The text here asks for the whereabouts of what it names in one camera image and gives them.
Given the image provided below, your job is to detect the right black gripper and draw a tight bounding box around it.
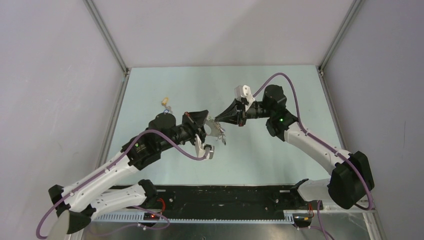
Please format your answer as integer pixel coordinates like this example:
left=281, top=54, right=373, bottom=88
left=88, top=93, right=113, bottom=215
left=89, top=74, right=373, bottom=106
left=215, top=97, right=273, bottom=127

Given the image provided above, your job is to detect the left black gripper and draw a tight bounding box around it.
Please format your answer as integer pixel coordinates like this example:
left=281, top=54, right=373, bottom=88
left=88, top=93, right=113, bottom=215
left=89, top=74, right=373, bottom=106
left=158, top=110, right=208, bottom=152

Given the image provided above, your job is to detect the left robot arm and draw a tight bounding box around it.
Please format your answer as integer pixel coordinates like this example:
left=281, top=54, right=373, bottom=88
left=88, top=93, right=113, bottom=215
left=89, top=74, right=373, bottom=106
left=48, top=110, right=214, bottom=235

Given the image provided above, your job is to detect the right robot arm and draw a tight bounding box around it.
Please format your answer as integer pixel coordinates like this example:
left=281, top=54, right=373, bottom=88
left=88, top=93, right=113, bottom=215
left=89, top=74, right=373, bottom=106
left=214, top=84, right=375, bottom=210

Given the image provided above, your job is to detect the key with yellow tag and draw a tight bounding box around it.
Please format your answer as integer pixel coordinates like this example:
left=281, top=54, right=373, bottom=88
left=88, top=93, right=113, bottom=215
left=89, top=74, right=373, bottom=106
left=161, top=97, right=169, bottom=106

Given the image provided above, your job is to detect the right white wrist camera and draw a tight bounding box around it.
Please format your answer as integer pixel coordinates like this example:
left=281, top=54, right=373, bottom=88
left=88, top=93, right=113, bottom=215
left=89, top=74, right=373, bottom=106
left=234, top=85, right=255, bottom=110

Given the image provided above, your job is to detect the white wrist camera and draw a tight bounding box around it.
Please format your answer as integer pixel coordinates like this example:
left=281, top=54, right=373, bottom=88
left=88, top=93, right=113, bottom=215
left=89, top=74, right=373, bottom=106
left=194, top=134, right=215, bottom=161
left=234, top=85, right=255, bottom=110

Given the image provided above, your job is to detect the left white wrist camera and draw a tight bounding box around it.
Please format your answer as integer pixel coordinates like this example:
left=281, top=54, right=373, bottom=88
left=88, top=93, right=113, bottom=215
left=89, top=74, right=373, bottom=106
left=194, top=134, right=215, bottom=161

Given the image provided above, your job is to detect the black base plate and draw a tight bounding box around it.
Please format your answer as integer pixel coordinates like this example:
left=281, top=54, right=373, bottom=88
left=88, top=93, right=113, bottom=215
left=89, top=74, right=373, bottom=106
left=140, top=185, right=309, bottom=220

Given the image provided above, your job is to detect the grey slotted cable duct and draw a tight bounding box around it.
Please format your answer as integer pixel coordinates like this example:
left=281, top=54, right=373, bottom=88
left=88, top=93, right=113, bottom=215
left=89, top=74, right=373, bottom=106
left=93, top=211, right=294, bottom=224

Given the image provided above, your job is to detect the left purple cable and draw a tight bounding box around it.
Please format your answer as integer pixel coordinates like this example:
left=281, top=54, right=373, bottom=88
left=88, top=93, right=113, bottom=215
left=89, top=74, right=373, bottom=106
left=35, top=129, right=210, bottom=240

